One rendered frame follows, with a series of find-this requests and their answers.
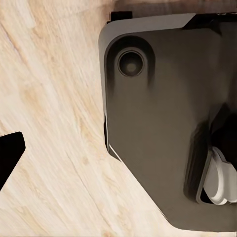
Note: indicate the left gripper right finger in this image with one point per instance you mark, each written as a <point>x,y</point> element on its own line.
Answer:
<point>229,147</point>

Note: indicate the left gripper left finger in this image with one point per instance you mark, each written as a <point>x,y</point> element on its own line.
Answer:
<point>12,147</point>

